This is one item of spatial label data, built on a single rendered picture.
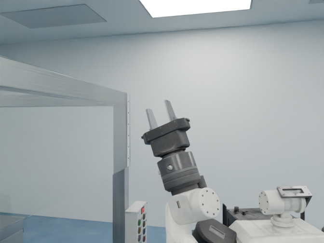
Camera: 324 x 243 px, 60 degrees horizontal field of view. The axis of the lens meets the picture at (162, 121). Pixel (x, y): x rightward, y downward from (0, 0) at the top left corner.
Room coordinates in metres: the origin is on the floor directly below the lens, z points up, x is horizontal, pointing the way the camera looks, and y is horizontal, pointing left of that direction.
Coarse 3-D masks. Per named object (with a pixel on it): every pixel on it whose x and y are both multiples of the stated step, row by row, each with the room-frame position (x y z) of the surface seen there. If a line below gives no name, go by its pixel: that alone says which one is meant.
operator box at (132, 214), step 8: (128, 208) 1.31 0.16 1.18; (136, 208) 1.31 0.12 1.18; (144, 208) 1.38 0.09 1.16; (128, 216) 1.27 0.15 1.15; (136, 216) 1.26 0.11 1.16; (128, 224) 1.27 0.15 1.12; (136, 224) 1.26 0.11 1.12; (128, 232) 1.27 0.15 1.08; (136, 232) 1.26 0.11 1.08; (128, 240) 1.27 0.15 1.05; (136, 240) 1.26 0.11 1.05
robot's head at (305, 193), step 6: (282, 186) 0.79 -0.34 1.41; (288, 186) 0.79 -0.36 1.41; (294, 186) 0.79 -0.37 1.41; (300, 186) 0.79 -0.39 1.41; (282, 192) 0.77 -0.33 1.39; (300, 192) 0.79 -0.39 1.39; (306, 192) 0.77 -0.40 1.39; (282, 198) 0.76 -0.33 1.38; (306, 198) 0.78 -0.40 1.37; (306, 204) 0.78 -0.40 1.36
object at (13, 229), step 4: (16, 224) 0.68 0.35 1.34; (20, 224) 0.70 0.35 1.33; (8, 228) 0.66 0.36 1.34; (12, 228) 0.67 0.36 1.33; (16, 228) 0.68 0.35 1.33; (20, 228) 0.70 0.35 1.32; (0, 232) 0.63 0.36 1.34; (4, 232) 0.64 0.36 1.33; (8, 232) 0.66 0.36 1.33; (12, 232) 0.67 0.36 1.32; (0, 236) 0.63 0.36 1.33; (4, 236) 0.64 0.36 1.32; (8, 236) 0.66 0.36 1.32; (0, 240) 0.63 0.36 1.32
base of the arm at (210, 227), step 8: (200, 224) 0.77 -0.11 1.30; (208, 224) 0.78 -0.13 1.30; (216, 224) 0.80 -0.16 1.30; (200, 232) 0.75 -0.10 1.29; (208, 232) 0.76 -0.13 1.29; (216, 232) 0.77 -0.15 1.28; (224, 232) 0.78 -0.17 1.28; (232, 232) 0.79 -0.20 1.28; (200, 240) 0.75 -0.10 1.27; (208, 240) 0.74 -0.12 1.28; (216, 240) 0.74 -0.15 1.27; (224, 240) 0.75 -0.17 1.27; (232, 240) 0.76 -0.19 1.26
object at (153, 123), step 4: (148, 108) 0.71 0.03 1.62; (148, 112) 0.71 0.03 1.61; (152, 112) 0.73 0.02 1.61; (148, 116) 0.70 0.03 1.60; (152, 116) 0.72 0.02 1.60; (148, 120) 0.70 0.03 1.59; (152, 120) 0.71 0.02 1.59; (152, 124) 0.69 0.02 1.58; (156, 124) 0.72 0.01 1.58; (152, 128) 0.69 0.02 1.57
